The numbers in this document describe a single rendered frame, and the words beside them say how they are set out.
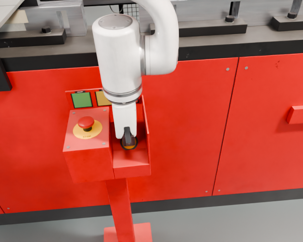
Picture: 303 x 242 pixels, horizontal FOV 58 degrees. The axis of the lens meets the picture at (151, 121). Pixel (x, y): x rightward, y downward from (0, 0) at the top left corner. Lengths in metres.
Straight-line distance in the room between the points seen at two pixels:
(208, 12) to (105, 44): 0.52
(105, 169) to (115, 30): 0.35
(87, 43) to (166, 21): 0.45
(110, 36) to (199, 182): 0.93
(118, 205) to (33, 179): 0.46
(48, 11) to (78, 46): 0.14
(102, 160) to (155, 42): 0.31
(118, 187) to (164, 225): 0.61
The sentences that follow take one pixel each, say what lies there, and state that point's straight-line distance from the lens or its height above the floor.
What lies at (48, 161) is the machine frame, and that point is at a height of 0.43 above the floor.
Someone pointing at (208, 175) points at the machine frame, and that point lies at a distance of 1.26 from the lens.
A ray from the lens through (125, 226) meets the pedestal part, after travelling 1.04.
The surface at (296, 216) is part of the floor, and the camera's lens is 1.58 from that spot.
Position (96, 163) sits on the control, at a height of 0.73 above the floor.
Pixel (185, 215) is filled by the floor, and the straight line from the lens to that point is 1.44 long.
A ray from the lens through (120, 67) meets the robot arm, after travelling 0.52.
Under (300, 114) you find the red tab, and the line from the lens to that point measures 1.13.
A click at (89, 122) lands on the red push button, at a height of 0.81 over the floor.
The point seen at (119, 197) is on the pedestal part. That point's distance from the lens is 0.89.
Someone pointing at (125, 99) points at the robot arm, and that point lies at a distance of 0.57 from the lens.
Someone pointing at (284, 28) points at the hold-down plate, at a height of 0.89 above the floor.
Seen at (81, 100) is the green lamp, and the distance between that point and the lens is 0.75.
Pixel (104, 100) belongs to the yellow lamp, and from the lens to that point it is 0.75.
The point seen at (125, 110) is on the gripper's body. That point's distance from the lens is 0.58.
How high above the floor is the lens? 1.24
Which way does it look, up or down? 40 degrees down
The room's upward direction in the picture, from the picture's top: 2 degrees counter-clockwise
